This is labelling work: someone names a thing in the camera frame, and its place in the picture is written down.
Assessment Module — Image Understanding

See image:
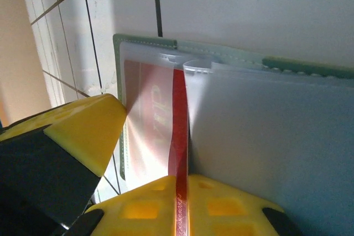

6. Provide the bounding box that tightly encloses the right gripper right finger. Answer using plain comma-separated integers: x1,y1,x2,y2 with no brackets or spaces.
189,174,303,236

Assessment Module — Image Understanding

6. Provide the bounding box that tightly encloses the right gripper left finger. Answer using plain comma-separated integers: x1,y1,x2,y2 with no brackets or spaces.
74,174,177,236

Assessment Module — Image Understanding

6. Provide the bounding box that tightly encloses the red VIP card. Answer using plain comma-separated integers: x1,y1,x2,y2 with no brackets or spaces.
123,59,192,236

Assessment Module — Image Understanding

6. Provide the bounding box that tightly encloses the green card holder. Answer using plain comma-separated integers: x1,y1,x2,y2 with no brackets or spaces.
112,33,354,220

